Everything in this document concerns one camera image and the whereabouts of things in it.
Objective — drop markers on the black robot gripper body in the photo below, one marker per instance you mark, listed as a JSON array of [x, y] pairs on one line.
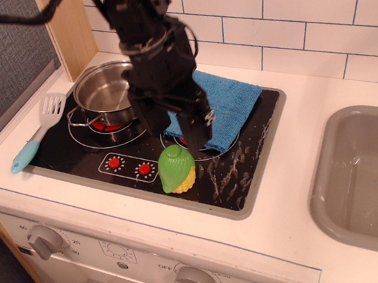
[[163, 68]]

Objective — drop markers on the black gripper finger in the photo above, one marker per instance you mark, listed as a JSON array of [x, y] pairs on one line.
[[153, 117], [196, 126]]

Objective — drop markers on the green yellow toy corn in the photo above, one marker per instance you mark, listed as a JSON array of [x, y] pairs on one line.
[[177, 170]]

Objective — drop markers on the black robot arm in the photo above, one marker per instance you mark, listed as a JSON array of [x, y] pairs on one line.
[[135, 21]]

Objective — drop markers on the blue knitted cloth napkin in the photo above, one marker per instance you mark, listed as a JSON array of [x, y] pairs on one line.
[[232, 102]]

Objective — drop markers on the right red stove knob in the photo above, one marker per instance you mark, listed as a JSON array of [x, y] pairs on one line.
[[144, 169]]

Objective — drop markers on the red stove knob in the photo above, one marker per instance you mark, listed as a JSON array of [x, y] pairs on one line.
[[144, 169], [114, 163]]

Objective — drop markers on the black toy stovetop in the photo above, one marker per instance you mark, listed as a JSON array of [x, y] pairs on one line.
[[226, 183]]

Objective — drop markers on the stainless steel pot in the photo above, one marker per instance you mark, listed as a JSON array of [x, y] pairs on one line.
[[101, 94]]

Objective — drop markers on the left red stove knob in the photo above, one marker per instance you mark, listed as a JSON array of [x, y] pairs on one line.
[[114, 163]]

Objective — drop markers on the left grey oven dial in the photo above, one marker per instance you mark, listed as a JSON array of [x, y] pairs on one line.
[[44, 241]]

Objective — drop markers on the grey plastic sink basin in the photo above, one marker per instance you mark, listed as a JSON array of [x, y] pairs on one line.
[[344, 199]]

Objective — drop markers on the wooden side post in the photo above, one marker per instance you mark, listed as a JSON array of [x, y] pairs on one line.
[[72, 37]]

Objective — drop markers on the white spatula blue handle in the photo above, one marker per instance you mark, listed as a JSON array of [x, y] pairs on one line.
[[51, 108]]

